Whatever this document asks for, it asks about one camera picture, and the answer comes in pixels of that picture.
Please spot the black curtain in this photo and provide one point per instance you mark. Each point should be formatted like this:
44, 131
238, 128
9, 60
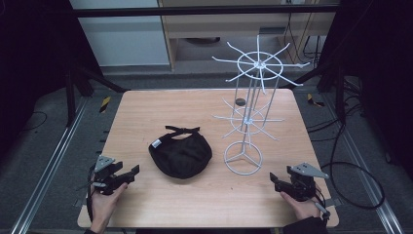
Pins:
383, 65
29, 58

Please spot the black cap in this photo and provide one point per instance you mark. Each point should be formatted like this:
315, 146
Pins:
180, 159

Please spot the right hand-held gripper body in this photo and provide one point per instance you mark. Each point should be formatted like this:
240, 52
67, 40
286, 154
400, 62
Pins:
302, 183

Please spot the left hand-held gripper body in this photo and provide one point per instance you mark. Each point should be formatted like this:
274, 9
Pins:
106, 182

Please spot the wooden shelf desk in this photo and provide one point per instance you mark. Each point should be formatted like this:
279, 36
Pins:
227, 27

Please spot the aluminium floor rail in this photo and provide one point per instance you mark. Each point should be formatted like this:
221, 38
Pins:
367, 175
48, 165

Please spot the black metal stand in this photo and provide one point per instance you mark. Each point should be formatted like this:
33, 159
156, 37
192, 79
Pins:
339, 94
69, 94

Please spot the person's left hand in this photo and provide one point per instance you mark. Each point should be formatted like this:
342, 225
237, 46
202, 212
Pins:
105, 203

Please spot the yellow black tape marker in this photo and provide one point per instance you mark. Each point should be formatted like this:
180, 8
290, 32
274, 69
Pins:
313, 100
105, 104

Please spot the person's right hand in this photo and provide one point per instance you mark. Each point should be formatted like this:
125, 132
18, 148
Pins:
302, 208

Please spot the black round table grommet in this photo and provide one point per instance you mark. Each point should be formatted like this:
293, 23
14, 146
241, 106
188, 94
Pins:
240, 102

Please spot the black horizontal bar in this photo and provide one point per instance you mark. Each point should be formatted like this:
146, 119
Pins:
195, 10

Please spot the white cabinet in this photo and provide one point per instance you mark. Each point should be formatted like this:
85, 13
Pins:
123, 39

